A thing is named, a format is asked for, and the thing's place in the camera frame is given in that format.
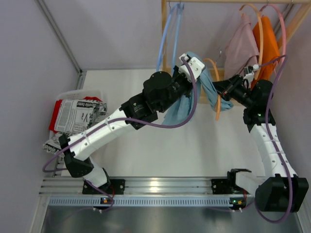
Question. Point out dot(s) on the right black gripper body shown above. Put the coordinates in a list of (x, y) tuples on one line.
[(228, 85)]

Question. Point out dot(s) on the light blue plastic hanger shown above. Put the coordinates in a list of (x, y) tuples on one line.
[(166, 17)]

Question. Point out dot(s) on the red trousers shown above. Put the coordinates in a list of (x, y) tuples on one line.
[(75, 116)]

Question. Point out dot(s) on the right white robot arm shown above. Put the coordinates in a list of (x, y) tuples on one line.
[(282, 189)]

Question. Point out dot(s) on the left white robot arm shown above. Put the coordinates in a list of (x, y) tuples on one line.
[(159, 93)]

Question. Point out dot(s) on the orange trousers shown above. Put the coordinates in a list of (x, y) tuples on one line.
[(270, 51)]

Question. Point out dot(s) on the pink hanger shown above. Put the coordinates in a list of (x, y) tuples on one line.
[(282, 49)]

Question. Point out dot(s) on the wooden clothes rack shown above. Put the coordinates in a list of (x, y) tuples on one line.
[(287, 30)]

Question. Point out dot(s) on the white plastic basket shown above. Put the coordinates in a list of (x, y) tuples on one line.
[(80, 93)]

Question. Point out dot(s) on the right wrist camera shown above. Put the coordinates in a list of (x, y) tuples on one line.
[(249, 72)]

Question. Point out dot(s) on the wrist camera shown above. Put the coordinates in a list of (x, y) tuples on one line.
[(249, 72), (196, 66)]

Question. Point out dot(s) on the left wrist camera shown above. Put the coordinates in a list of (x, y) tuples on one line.
[(196, 66)]

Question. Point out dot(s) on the aluminium corner post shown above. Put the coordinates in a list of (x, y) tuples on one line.
[(57, 32)]

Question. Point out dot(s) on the aluminium mounting rail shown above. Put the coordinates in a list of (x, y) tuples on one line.
[(143, 186)]

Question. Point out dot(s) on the slotted cable duct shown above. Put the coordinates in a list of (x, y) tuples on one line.
[(148, 201)]

